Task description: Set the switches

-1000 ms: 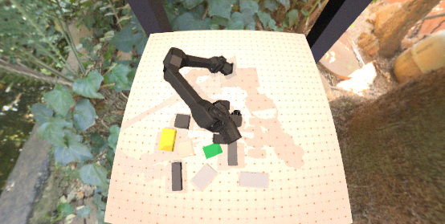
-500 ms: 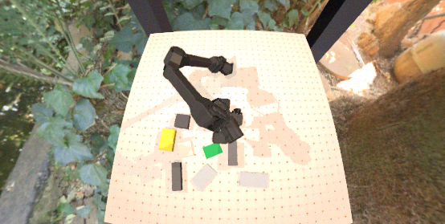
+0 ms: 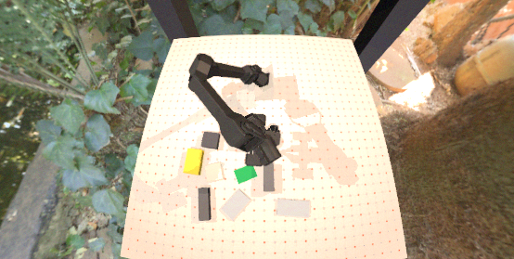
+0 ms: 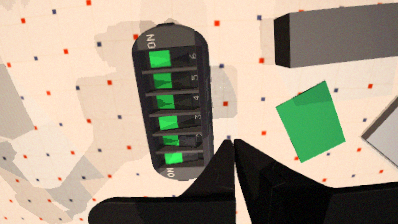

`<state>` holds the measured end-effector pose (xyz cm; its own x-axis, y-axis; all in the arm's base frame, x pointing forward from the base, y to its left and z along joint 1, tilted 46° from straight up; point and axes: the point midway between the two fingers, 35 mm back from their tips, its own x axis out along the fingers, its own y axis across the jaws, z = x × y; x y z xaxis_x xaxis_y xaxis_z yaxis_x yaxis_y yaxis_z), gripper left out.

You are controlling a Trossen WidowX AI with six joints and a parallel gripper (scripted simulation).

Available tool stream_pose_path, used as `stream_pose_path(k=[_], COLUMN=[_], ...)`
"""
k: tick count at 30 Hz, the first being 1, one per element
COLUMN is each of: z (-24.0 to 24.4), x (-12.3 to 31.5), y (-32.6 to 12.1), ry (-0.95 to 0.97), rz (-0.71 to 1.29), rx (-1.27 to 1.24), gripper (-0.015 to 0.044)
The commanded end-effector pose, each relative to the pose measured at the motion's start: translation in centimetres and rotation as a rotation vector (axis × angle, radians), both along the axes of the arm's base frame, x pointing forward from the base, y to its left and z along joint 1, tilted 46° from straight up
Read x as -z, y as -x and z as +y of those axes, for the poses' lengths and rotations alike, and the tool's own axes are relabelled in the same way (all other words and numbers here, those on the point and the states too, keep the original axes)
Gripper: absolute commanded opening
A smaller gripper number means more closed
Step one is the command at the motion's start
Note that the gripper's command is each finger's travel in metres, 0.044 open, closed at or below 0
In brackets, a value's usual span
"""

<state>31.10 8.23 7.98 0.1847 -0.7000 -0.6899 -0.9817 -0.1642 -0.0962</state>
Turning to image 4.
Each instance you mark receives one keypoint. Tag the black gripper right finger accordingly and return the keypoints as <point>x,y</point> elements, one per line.
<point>276,194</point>

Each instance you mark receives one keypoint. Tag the dark grey controller unit with green rocker switches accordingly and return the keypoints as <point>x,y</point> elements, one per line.
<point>172,72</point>

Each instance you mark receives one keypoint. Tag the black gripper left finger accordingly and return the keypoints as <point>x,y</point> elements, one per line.
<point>210,199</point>

